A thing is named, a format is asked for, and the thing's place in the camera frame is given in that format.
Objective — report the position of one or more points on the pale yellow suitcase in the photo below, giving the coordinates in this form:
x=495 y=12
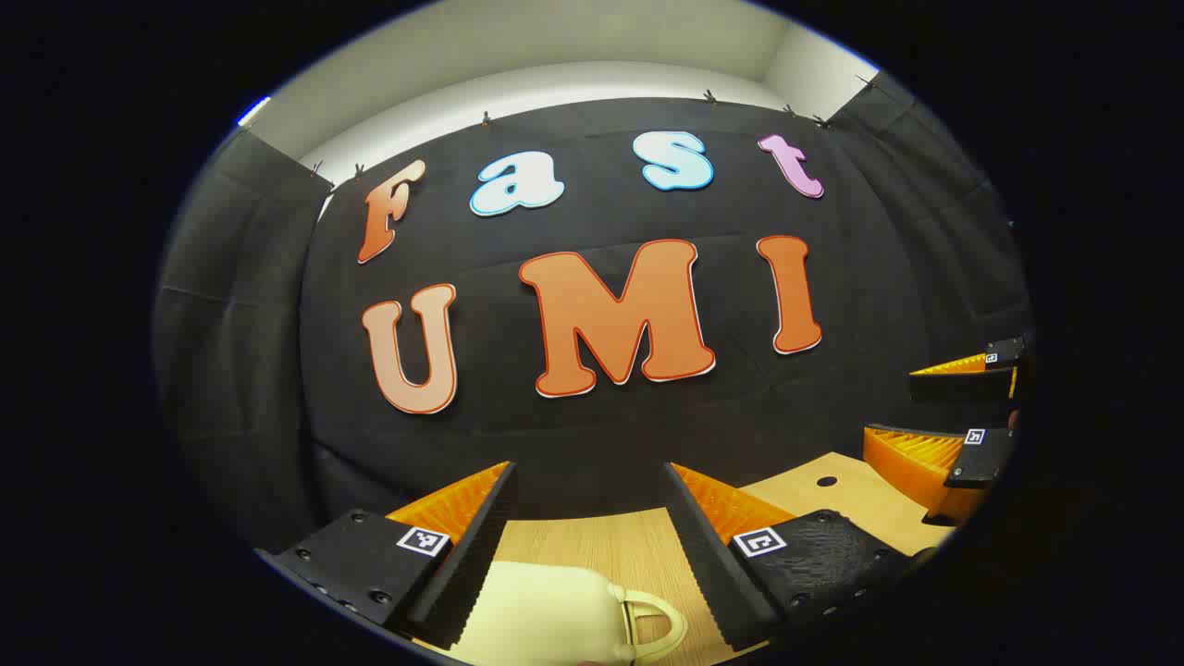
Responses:
x=546 y=610

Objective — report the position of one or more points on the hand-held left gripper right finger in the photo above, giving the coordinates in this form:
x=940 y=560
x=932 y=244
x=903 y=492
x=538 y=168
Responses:
x=712 y=564

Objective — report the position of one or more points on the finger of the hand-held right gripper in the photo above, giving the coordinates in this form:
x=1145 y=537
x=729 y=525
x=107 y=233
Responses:
x=962 y=386
x=980 y=460

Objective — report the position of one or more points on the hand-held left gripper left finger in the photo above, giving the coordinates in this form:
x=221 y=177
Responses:
x=476 y=555

